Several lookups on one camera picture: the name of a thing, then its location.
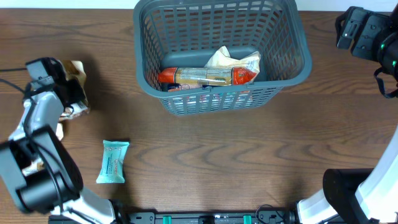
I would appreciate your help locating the beige resealable pouch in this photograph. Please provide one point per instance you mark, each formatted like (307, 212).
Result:
(34, 162)

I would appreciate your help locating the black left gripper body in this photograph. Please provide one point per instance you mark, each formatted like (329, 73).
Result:
(72, 90)

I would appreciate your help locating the brown white snack pouch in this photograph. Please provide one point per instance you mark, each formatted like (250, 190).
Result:
(76, 103)

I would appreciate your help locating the beige powder bag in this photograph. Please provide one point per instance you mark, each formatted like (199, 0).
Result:
(223, 58)

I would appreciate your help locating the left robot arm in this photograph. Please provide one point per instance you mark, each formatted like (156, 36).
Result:
(63, 197)

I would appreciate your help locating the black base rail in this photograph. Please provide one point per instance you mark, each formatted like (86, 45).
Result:
(265, 214)

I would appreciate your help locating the light blue snack packet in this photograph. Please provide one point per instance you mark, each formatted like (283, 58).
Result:
(112, 164)

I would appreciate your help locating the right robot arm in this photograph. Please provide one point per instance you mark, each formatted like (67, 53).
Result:
(341, 120)

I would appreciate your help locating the orange spaghetti package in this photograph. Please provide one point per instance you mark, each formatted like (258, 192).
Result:
(207, 76)

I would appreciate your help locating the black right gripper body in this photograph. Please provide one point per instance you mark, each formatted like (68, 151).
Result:
(377, 32)

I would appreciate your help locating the grey plastic basket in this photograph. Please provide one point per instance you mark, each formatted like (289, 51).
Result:
(186, 33)

